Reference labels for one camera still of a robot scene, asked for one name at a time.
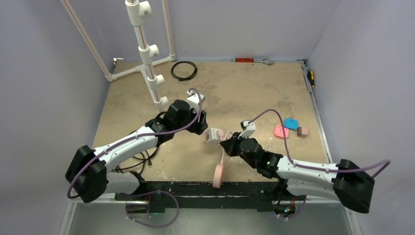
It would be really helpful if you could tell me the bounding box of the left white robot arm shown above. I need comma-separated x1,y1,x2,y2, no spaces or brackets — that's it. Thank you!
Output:
65,100,208,203

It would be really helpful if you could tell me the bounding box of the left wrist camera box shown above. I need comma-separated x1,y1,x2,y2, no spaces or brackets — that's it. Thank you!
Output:
185,90,205,113

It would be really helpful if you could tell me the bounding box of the pink coiled cable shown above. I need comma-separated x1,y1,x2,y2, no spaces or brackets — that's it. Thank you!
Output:
220,131,233,166

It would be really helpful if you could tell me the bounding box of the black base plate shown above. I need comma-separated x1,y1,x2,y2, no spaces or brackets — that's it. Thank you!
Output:
115,181,293,213

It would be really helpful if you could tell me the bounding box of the black cable ring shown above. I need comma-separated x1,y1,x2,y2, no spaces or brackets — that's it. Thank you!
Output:
171,61,198,81

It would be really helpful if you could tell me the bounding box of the small pink brown plug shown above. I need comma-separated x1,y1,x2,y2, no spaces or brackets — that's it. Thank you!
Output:
297,126,309,137

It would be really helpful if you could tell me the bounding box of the blue plug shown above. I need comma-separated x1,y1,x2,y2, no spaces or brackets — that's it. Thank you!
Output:
284,118,299,130

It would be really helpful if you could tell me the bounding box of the white cube socket adapter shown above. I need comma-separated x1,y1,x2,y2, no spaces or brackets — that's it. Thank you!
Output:
205,128,221,143

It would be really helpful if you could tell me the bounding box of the coral pink square plug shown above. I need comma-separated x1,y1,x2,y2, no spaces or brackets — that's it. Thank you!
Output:
274,125,290,139

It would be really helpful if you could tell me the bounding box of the aluminium frame rail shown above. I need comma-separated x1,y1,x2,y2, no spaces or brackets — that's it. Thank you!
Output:
298,59,354,208

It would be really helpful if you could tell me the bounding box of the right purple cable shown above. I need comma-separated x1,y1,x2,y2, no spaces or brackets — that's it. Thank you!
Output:
248,109,392,221

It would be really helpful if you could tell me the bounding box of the red adjustable wrench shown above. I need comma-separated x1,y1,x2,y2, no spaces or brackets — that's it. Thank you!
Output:
231,57,274,65

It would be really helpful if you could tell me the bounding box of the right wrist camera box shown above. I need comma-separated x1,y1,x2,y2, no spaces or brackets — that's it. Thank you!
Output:
238,120,256,139

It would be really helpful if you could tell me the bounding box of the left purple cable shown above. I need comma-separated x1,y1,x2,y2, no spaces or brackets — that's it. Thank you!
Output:
67,87,204,229

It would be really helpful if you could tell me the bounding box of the black USB cable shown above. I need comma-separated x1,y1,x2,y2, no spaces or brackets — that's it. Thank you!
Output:
115,129,160,174

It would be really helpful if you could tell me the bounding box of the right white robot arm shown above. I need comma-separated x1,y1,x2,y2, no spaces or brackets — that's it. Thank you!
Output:
220,133,375,213

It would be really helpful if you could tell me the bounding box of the pink round puck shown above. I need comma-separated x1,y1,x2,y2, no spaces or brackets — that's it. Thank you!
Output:
212,164,224,188

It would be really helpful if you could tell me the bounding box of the white PVC pipe frame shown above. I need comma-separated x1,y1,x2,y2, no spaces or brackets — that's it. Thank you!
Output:
61,0,176,113

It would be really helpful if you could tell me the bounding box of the purple cable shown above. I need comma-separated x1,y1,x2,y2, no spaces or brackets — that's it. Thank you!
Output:
248,109,392,221
67,87,204,229

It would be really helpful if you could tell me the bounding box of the yellow black screwdriver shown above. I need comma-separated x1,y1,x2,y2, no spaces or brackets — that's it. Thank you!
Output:
307,70,315,88

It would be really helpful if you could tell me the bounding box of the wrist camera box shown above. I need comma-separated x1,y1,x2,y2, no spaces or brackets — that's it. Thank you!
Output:
185,90,205,113
238,120,256,139

